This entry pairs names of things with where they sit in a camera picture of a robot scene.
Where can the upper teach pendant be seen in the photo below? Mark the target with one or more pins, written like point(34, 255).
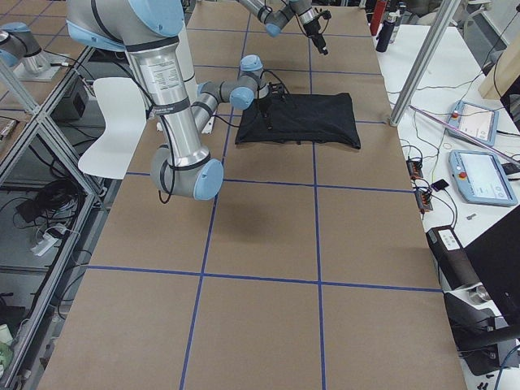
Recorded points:
point(475, 121)

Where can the black bottle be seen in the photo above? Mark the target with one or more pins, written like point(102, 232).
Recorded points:
point(386, 31)

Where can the white power strip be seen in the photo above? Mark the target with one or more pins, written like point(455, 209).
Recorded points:
point(50, 237)

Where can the black t-shirt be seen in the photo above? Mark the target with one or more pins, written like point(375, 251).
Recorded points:
point(303, 117)

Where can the lower teach pendant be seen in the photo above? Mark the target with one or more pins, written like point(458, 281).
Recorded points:
point(480, 178)

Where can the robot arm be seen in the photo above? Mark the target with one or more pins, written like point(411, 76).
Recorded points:
point(302, 11)
point(148, 32)

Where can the black device box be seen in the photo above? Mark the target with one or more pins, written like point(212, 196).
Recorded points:
point(451, 257)

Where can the white plastic chair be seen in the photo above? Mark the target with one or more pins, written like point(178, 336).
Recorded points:
point(123, 110)

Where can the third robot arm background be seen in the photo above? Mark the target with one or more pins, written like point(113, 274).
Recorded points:
point(17, 43)

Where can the teach pendant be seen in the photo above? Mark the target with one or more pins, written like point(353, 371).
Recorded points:
point(480, 178)
point(475, 121)

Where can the black monitor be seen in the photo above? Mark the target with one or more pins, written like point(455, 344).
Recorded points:
point(494, 256)

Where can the aluminium frame post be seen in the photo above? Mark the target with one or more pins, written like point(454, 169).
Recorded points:
point(425, 54)

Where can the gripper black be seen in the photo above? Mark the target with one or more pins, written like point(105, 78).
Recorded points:
point(315, 31)
point(266, 104)

